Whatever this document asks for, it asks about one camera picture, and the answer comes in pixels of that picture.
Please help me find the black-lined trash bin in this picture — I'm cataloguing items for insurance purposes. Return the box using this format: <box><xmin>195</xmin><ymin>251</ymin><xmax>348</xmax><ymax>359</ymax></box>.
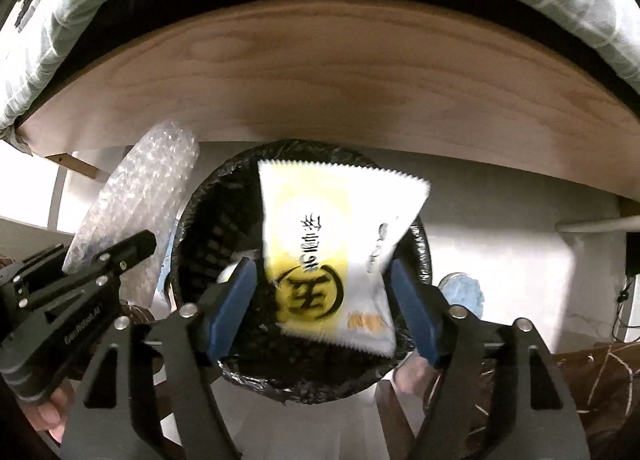
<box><xmin>167</xmin><ymin>139</ymin><xmax>433</xmax><ymax>403</ymax></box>

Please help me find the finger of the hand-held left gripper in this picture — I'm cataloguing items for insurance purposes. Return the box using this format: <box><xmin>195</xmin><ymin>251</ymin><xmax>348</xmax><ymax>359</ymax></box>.
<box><xmin>70</xmin><ymin>230</ymin><xmax>158</xmax><ymax>291</ymax></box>

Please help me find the person's left hand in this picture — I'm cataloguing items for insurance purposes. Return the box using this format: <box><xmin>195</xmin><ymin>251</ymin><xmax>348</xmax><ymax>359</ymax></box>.
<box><xmin>22</xmin><ymin>375</ymin><xmax>77</xmax><ymax>443</ymax></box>

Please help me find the blue cloth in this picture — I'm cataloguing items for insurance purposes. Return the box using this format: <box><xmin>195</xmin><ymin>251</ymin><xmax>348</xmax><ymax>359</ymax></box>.
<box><xmin>440</xmin><ymin>273</ymin><xmax>486</xmax><ymax>321</ymax></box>

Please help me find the clear bubble wrap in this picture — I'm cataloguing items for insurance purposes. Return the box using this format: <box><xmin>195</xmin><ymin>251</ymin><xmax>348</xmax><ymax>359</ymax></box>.
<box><xmin>62</xmin><ymin>121</ymin><xmax>201</xmax><ymax>311</ymax></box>

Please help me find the white pipe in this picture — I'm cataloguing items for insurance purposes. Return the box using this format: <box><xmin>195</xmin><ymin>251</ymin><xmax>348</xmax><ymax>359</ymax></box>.
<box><xmin>556</xmin><ymin>214</ymin><xmax>640</xmax><ymax>233</ymax></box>

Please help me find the grey checked blanket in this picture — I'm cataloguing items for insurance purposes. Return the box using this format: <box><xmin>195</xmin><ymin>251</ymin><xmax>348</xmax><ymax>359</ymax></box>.
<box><xmin>0</xmin><ymin>0</ymin><xmax>640</xmax><ymax>143</ymax></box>

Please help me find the wooden bed frame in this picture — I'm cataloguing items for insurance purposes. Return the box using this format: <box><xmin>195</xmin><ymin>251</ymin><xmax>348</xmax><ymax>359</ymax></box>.
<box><xmin>17</xmin><ymin>0</ymin><xmax>640</xmax><ymax>201</ymax></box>

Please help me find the black cable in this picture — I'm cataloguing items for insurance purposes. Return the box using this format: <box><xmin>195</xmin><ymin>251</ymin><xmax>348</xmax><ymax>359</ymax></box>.
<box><xmin>611</xmin><ymin>274</ymin><xmax>640</xmax><ymax>343</ymax></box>

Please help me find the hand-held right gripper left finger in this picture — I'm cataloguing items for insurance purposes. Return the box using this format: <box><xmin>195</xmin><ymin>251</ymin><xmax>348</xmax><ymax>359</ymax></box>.
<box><xmin>60</xmin><ymin>256</ymin><xmax>258</xmax><ymax>460</ymax></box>

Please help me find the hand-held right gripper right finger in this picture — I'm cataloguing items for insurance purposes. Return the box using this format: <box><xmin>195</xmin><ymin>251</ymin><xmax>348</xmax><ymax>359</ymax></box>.
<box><xmin>390</xmin><ymin>259</ymin><xmax>591</xmax><ymax>460</ymax></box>

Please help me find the white yellow snack packet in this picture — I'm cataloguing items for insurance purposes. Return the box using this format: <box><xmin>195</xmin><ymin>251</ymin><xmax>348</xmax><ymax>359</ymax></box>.
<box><xmin>257</xmin><ymin>157</ymin><xmax>433</xmax><ymax>358</ymax></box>

